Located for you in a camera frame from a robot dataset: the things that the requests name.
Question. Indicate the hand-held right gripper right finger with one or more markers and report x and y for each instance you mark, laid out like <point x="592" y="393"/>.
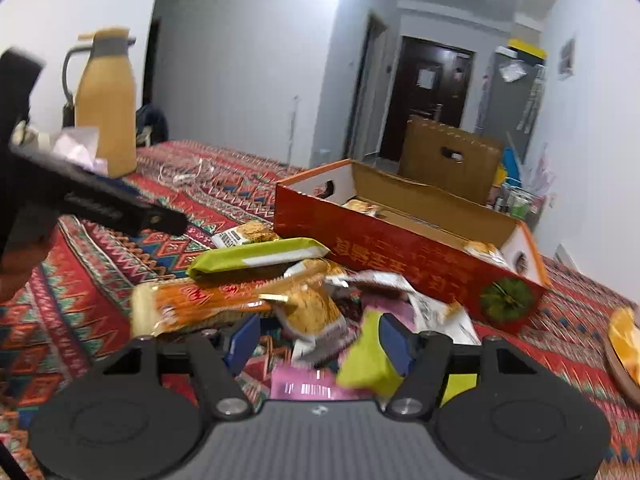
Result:
<point x="395" y="342"/>

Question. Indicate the cluttered small shelf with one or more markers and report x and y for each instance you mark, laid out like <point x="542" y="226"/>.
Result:
<point x="517" y="202"/>

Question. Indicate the lime green snack packet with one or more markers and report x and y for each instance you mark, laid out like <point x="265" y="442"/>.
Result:
<point x="365" y="360"/>

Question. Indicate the red cardboard box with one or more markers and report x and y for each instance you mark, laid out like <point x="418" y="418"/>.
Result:
<point x="400" y="255"/>

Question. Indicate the dark cloth bundle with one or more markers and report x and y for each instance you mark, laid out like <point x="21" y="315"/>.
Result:
<point x="152" y="127"/>

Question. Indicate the grey side door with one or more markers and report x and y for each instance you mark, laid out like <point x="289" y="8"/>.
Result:
<point x="367" y="90"/>

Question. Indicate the long orange snack packet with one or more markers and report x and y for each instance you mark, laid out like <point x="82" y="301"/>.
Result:
<point x="200" y="302"/>

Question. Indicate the bowl of peels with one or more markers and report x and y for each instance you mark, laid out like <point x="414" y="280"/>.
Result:
<point x="625" y="332"/>

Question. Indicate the purple wall decoration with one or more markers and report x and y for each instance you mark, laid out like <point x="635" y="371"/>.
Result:
<point x="540" y="170"/>

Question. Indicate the blue plastic bag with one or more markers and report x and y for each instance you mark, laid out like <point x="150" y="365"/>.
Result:
<point x="511" y="162"/>

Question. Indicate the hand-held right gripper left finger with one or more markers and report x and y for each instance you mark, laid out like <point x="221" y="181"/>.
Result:
<point x="242" y="345"/>

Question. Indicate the white orange cracker packet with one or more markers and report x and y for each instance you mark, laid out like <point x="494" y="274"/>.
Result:
<point x="245" y="234"/>
<point x="361" y="206"/>
<point x="307" y="310"/>
<point x="484" y="252"/>

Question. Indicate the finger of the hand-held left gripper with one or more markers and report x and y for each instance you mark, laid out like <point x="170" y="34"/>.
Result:
<point x="165" y="222"/>

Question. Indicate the purple tissue pack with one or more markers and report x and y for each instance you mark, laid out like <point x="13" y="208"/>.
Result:
<point x="75" y="145"/>

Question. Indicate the patterned red tablecloth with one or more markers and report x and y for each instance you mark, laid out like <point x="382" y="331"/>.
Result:
<point x="100" y="270"/>

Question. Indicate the dark brown entrance door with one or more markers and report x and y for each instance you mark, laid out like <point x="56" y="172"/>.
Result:
<point x="425" y="100"/>

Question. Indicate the yellow box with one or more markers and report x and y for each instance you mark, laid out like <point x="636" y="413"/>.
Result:
<point x="527" y="47"/>

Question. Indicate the pink snack packet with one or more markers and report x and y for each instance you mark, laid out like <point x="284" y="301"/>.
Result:
<point x="300" y="385"/>

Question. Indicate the person's left hand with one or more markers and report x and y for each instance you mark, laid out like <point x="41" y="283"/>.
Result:
<point x="15" y="275"/>

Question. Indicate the white brown snack packet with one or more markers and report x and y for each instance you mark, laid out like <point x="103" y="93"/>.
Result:
<point x="380" y="282"/>

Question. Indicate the clear plastic bag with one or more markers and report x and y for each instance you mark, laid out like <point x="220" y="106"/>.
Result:
<point x="513" y="71"/>

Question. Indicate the long green snack packet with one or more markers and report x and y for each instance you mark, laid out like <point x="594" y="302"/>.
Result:
<point x="235" y="260"/>

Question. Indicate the grey refrigerator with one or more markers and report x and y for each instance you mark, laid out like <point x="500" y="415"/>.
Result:
<point x="505" y="110"/>

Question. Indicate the wall poster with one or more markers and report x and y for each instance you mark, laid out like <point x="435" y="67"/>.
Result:
<point x="566" y="59"/>

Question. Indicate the yellow thermos jug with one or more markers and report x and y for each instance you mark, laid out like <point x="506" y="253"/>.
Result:
<point x="105" y="110"/>

